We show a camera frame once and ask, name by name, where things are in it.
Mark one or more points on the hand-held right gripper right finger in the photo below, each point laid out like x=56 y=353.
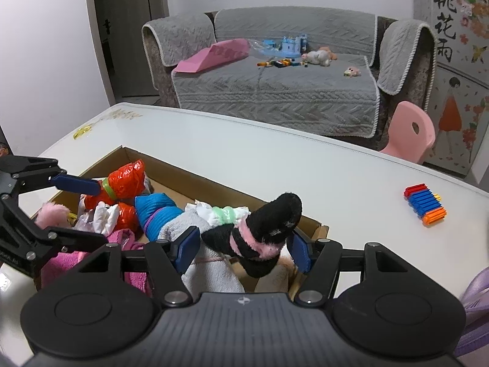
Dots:
x=301 y=253

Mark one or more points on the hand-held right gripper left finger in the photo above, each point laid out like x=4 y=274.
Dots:
x=189 y=251

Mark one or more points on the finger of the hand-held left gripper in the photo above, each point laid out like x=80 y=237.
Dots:
x=84 y=242
x=76 y=185

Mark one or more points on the black and pink plush toy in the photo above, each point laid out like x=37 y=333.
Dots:
x=267 y=221

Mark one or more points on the orange plastic bundle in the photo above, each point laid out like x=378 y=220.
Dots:
x=126 y=181

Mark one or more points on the brown cardboard box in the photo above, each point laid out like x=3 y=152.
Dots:
x=183 y=183

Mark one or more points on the white plastic wrapped bundle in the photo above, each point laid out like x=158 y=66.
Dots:
x=103 y=216

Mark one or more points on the magenta pink plush toy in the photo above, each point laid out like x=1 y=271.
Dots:
x=126 y=241

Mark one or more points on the white and green wrapped bundle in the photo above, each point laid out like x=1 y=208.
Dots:
x=221 y=214

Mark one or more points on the blue plastic wrapped bundle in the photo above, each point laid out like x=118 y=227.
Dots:
x=152 y=214

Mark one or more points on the white desk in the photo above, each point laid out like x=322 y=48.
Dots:
x=305 y=160

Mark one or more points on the colourful building block toy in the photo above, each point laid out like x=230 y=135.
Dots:
x=426 y=204

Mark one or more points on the grey sofa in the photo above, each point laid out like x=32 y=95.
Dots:
x=164 y=84

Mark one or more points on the grey quilted sofa cover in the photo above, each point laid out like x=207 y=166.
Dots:
x=275 y=99

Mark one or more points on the pink plastic chair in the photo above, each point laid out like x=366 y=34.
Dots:
x=405 y=133

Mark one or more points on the grey door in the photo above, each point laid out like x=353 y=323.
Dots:
x=130 y=26

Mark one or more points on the grey quilted armrest cover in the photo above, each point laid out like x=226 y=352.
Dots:
x=405 y=53
x=179 y=34

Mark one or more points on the purple bag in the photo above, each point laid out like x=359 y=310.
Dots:
x=475 y=313

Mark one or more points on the small pink plush toy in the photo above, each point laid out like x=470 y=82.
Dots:
x=352 y=72

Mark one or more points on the pink cushion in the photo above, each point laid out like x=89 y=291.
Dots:
x=214 y=55

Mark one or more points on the orange and black toy blocks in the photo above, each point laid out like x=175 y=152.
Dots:
x=282 y=62

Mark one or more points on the white plush toy with pink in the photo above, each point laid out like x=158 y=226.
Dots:
x=317 y=57

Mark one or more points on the blue toy castle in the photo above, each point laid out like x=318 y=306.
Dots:
x=292 y=44

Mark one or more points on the clear plastic bag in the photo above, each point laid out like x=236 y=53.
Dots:
x=263 y=46

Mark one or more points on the flower decorated refrigerator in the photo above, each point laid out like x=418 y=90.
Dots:
x=458 y=84

